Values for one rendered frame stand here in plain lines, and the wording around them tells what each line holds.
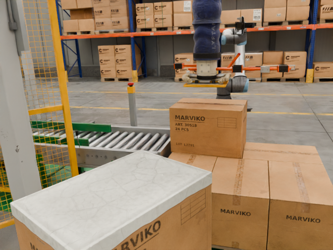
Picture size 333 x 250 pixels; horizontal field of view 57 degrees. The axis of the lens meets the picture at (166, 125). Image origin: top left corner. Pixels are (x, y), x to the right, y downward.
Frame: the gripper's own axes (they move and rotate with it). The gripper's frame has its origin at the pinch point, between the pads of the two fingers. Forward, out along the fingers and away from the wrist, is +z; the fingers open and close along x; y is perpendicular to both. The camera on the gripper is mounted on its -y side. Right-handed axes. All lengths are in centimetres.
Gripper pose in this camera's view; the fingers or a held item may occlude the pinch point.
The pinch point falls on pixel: (243, 25)
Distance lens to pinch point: 281.2
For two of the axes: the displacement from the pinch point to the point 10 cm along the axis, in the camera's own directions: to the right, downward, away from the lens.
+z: -2.7, 2.9, -9.2
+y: -9.6, -0.4, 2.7
